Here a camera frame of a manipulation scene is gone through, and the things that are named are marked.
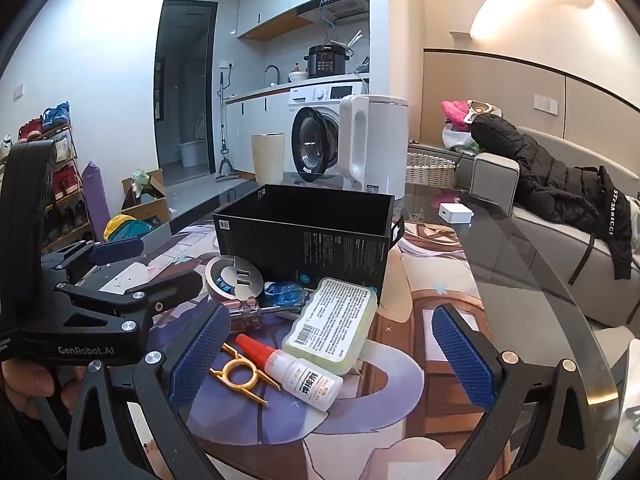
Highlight range hood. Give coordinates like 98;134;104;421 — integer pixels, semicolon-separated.
297;0;371;23

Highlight black pressure cooker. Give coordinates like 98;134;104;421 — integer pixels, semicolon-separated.
306;44;353;80

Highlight brown cardboard box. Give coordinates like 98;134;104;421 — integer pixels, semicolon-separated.
120;169;171;223

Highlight white glue bottle red cap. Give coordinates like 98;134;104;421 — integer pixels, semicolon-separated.
235;333;345;413

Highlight yellow plastic ring tool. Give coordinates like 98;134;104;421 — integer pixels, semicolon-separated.
209;342;282;407

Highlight black cardboard box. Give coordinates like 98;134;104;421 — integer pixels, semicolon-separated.
212;183;405;306

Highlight white green plastic case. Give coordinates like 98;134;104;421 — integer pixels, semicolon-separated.
281;277;378;376

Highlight white lower cabinets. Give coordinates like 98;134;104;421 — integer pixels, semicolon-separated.
225;85;296;176

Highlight white washing machine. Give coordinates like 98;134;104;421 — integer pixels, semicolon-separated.
287;82;371;181

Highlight white wicker basket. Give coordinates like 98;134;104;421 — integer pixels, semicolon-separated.
406;142;473;188

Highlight purple yoga mat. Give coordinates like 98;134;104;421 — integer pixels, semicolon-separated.
81;161;112;241

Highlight yellow teal bag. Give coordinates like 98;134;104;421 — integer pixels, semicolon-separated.
103;214;153;243

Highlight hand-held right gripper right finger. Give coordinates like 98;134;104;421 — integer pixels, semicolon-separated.
431;304;601;480

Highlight white electric kettle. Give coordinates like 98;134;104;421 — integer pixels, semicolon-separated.
340;94;411;200

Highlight beige cup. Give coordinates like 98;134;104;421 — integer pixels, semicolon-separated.
250;132;286;186

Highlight blue plastic bottle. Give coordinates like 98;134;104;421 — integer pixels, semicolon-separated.
263;280;313;308

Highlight pink plush cloth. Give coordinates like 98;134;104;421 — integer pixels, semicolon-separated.
441;100;473;131

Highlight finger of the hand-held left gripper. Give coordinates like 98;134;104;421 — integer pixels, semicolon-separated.
40;237;145;283
55;272;211;323

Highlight white charger adapter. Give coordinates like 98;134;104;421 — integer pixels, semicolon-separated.
439;202;473;222

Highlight metal bowl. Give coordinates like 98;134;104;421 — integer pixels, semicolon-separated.
205;255;264;308

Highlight white clothes pile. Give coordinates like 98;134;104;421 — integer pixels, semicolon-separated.
442;124;477;153

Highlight person's left hand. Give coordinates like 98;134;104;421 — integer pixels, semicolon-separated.
0;359;87;418

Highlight white bucket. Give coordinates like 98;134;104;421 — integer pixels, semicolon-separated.
177;140;207;168

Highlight mop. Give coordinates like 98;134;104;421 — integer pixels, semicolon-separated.
215;71;241;183

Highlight shoe rack with shoes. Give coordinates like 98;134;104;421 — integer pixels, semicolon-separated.
0;102;91;241

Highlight light grey sofa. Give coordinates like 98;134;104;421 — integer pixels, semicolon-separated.
407;127;640;331

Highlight black puffer jacket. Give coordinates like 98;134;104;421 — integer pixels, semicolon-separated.
470;112;636;281

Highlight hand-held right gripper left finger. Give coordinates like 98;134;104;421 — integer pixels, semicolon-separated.
65;302;232;480

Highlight wooden shoe rack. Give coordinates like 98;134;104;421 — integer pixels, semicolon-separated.
0;122;95;255

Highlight dark glass door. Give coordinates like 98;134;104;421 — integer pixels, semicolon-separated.
154;0;218;188

